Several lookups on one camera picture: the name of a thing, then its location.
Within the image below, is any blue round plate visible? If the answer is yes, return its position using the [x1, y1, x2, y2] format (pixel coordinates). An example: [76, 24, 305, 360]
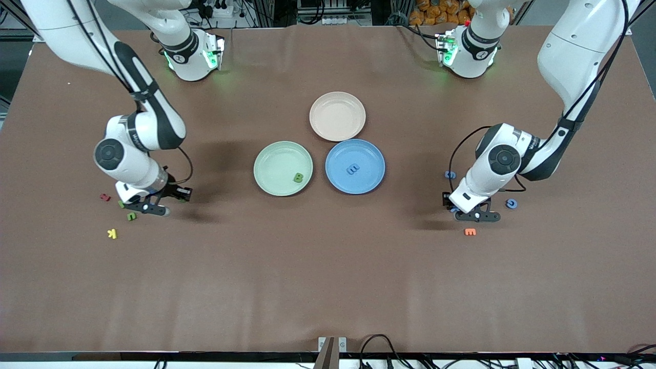
[325, 139, 386, 195]

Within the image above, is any green round plate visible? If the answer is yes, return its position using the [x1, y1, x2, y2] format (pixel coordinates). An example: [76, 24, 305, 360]
[253, 141, 314, 197]

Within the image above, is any beige round plate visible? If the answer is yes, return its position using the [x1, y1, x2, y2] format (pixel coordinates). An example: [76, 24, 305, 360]
[309, 92, 367, 142]

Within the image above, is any brown table cover sheet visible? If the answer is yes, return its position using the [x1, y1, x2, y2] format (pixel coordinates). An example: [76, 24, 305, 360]
[0, 25, 656, 354]

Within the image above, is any orange mesh bag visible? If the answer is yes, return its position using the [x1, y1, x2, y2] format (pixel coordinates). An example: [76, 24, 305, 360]
[410, 0, 475, 26]

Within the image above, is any dark equipment rack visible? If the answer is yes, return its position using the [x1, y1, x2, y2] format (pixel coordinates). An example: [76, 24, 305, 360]
[296, 0, 374, 26]

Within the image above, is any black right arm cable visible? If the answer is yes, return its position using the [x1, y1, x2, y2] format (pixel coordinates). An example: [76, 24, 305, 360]
[67, 0, 194, 186]

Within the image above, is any looped black cable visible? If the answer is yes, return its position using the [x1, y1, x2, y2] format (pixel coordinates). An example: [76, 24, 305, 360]
[359, 334, 405, 369]

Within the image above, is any small metal bracket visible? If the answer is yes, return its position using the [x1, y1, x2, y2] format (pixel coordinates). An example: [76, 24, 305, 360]
[318, 337, 347, 354]

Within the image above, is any grey camera pole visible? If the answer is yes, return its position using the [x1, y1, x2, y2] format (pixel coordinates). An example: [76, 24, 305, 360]
[313, 337, 335, 369]

